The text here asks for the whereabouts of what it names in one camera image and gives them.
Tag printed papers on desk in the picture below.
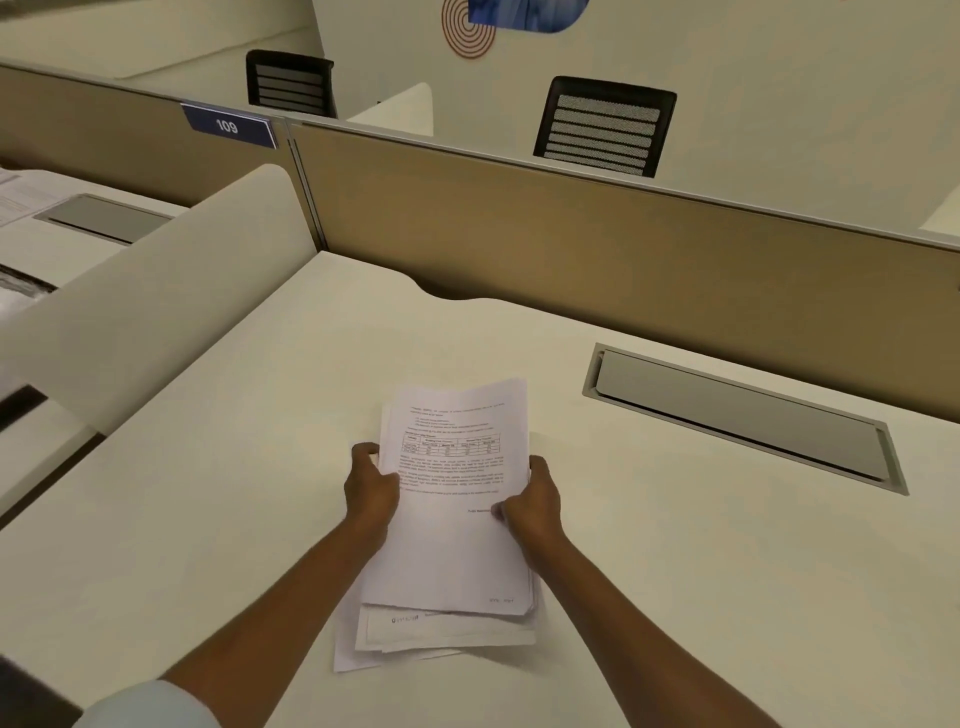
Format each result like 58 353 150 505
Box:
0 168 70 229

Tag tan desk partition panel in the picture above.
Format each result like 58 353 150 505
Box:
288 120 960 445
0 61 325 253

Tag white rounded side divider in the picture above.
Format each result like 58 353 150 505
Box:
0 162 325 438

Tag person's right hand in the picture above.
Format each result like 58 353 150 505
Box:
490 455 564 553

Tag person's right forearm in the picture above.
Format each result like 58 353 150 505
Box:
516 538 785 728

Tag person's left hand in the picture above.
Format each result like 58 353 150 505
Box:
343 442 403 537

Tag small white rounded divider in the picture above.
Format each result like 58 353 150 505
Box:
345 81 435 138

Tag grey desk cable cover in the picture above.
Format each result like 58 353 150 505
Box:
582 342 910 497
33 192 175 246

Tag light blue shirt sleeve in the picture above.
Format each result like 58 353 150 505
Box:
71 678 228 728

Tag blue wall decal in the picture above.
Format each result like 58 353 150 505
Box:
465 0 594 36

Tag black mesh office chair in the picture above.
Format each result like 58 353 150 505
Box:
245 48 339 120
532 75 678 180

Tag blue desk number sign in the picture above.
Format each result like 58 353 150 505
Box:
180 102 279 150

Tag loose white paper sheets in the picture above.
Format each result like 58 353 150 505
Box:
333 579 539 674

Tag stack of printed white papers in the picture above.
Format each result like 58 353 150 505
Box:
361 377 542 618

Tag person's left forearm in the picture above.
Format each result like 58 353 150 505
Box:
159 517 391 711

